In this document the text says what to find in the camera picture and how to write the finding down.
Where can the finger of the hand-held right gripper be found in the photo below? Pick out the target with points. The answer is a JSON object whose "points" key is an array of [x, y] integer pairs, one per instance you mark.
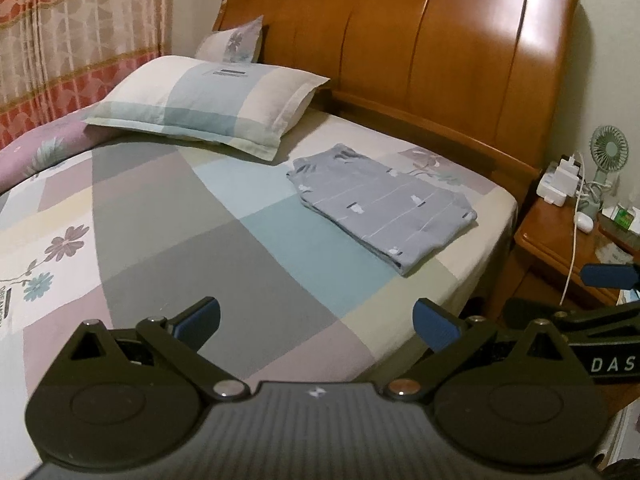
{"points": [[600, 317], [605, 276]]}

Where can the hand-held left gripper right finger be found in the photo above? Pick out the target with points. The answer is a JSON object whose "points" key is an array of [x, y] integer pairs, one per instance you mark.
{"points": [[434, 327]]}

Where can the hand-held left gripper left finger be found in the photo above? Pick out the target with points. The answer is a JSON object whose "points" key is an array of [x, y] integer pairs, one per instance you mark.
{"points": [[200, 325]]}

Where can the grey cat-print pants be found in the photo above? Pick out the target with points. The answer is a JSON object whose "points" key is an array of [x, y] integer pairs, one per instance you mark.
{"points": [[380, 200]]}

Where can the white computer mouse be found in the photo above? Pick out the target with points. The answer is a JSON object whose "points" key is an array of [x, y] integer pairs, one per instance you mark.
{"points": [[583, 222]]}

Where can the green white box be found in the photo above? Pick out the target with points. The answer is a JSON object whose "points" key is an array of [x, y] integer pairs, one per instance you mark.
{"points": [[625, 217]]}

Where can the wooden nightstand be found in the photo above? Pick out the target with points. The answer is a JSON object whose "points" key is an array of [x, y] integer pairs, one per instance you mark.
{"points": [[545, 240]]}

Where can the white power strip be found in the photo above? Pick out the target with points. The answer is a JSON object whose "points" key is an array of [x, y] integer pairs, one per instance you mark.
{"points": [[552, 195]]}

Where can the white charger plug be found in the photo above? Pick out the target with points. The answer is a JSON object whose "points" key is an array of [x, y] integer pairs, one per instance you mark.
{"points": [[567, 175]]}

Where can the patchwork floral bed sheet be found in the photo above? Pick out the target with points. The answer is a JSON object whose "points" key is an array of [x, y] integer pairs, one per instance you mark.
{"points": [[175, 210]]}

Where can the green desk fan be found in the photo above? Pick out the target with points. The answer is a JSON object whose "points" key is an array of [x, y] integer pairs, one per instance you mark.
{"points": [[607, 147]]}

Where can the pastel checked pillow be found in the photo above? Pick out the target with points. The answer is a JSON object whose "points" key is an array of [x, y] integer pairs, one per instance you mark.
{"points": [[200, 100]]}

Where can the purple floral quilt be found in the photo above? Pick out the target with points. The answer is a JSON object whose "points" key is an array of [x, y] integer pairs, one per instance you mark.
{"points": [[45, 150]]}

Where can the purple floral pillow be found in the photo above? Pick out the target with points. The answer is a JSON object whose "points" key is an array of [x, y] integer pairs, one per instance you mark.
{"points": [[232, 40]]}

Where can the wooden headboard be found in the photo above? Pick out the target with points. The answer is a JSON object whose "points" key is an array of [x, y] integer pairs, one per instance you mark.
{"points": [[400, 35]]}

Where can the orange beige patterned curtain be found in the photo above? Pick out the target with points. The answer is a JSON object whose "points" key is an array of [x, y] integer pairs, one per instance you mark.
{"points": [[75, 35]]}

